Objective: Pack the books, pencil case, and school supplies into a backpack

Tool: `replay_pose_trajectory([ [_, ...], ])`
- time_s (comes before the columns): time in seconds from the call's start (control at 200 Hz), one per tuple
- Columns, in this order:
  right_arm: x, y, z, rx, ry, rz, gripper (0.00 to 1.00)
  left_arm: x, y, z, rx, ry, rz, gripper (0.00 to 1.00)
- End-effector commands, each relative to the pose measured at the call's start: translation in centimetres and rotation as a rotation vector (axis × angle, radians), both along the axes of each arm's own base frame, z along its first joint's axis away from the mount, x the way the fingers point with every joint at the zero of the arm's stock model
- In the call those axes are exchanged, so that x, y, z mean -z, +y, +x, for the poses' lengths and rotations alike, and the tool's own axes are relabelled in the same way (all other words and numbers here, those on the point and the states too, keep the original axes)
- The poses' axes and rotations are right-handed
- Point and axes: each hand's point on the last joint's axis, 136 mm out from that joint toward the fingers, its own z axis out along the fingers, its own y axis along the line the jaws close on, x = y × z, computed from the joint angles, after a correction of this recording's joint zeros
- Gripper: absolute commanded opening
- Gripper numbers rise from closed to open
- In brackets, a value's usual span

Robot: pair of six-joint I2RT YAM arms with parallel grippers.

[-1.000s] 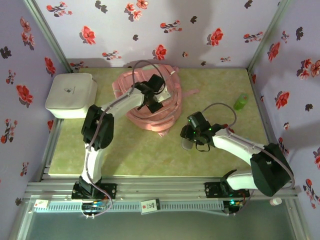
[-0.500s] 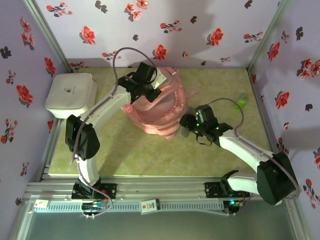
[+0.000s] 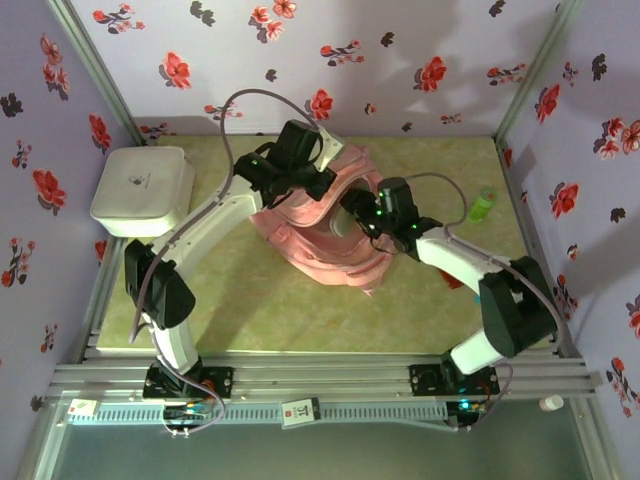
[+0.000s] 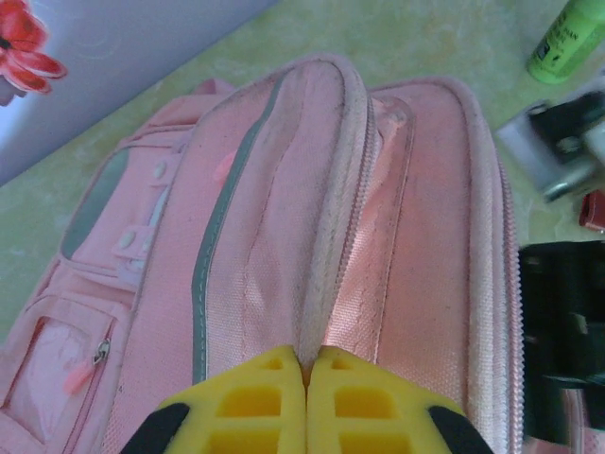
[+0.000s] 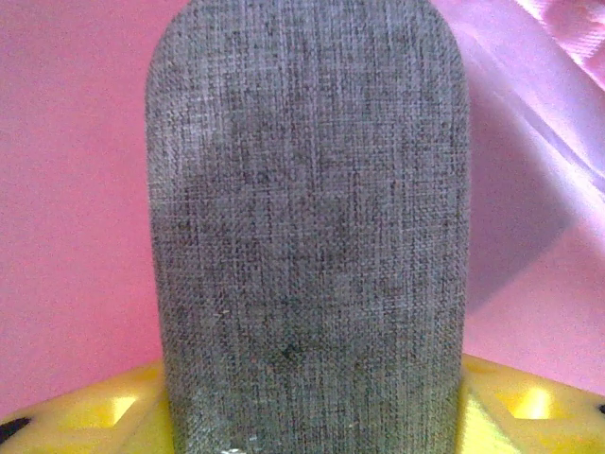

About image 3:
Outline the pink school backpack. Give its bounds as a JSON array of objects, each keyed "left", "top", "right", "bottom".
[{"left": 248, "top": 141, "right": 395, "bottom": 300}]

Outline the green bottle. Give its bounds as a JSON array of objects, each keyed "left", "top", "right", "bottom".
[{"left": 466, "top": 185, "right": 501, "bottom": 224}]

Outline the white lidded storage box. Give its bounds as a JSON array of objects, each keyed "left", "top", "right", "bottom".
[{"left": 89, "top": 145, "right": 197, "bottom": 239}]

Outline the white label card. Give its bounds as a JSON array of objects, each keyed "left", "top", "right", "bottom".
[{"left": 280, "top": 395, "right": 323, "bottom": 430}]

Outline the small white red tag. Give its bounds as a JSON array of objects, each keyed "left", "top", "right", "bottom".
[{"left": 67, "top": 398, "right": 101, "bottom": 418}]

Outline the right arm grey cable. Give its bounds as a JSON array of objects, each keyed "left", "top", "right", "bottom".
[{"left": 399, "top": 172, "right": 559, "bottom": 434}]

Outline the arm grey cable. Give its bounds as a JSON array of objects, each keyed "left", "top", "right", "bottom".
[
  {"left": 128, "top": 88, "right": 321, "bottom": 439},
  {"left": 399, "top": 172, "right": 559, "bottom": 434}
]

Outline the left arm grey cable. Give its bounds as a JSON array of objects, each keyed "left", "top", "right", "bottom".
[{"left": 128, "top": 88, "right": 321, "bottom": 439}]

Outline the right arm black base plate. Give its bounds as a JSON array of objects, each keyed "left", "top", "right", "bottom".
[{"left": 408, "top": 363, "right": 501, "bottom": 397}]

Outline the aluminium cross rail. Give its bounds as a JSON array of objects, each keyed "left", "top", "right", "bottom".
[{"left": 47, "top": 352, "right": 604, "bottom": 401}]

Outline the controller board with wires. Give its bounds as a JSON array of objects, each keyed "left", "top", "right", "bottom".
[
  {"left": 162, "top": 398, "right": 225, "bottom": 439},
  {"left": 447, "top": 397, "right": 492, "bottom": 433}
]

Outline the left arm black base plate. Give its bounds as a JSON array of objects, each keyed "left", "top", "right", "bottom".
[{"left": 143, "top": 364, "right": 235, "bottom": 400}]

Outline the aluminium frame post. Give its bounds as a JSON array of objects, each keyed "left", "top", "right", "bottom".
[
  {"left": 47, "top": 0, "right": 147, "bottom": 147},
  {"left": 493, "top": 0, "right": 585, "bottom": 142}
]

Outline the grey slotted cable duct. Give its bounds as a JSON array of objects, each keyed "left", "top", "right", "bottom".
[{"left": 67, "top": 399, "right": 449, "bottom": 427}]

